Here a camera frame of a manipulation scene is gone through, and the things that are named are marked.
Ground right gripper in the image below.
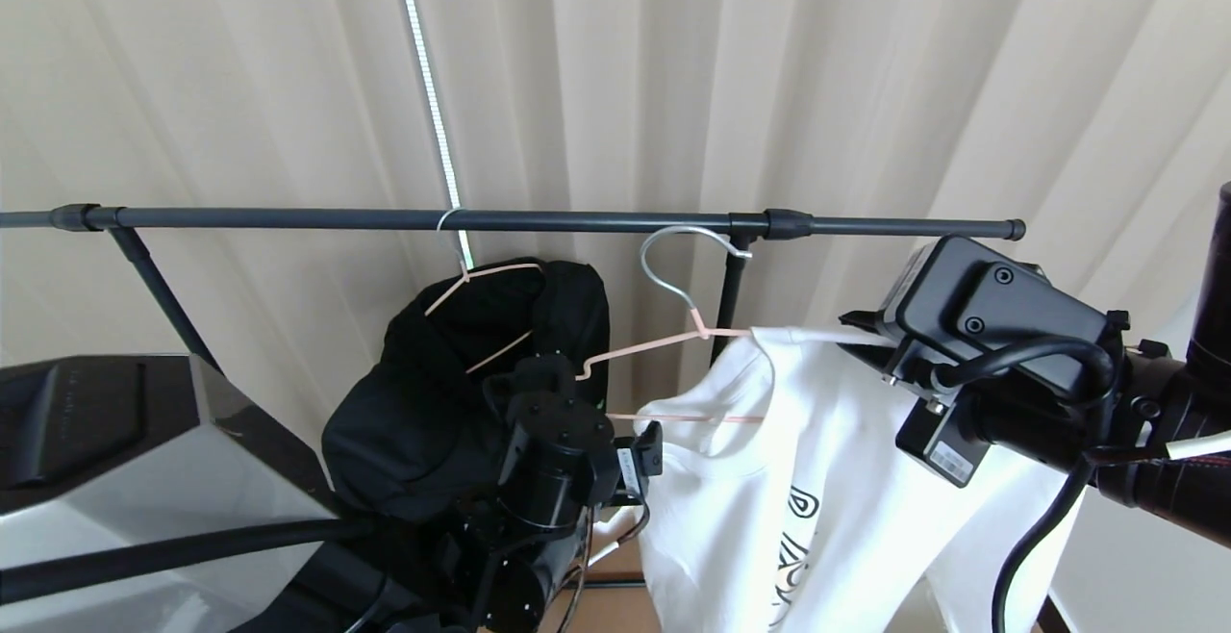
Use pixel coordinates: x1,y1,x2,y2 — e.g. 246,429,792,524
839,311,993,490

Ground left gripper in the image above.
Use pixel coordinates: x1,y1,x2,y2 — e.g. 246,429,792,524
614,419,666,507

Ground pink clothes hanger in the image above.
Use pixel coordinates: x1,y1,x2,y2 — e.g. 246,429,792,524
423,219,546,374
574,226,767,425

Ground white garment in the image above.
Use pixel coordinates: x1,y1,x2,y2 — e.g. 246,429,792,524
635,325,1086,633

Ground black shorts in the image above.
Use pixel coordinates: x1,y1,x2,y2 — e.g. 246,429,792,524
322,258,612,526

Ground black clothes rack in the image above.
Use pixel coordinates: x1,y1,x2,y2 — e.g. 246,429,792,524
0,203,1027,588

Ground beige curtain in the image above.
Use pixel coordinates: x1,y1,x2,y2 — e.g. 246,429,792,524
0,0,1231,480

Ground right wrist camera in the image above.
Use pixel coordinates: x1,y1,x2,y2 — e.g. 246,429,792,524
878,234,1131,403

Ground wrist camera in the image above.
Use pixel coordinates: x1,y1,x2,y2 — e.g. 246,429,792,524
481,354,580,403
878,234,1131,403

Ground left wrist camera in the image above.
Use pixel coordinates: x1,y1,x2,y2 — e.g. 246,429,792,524
481,354,580,403

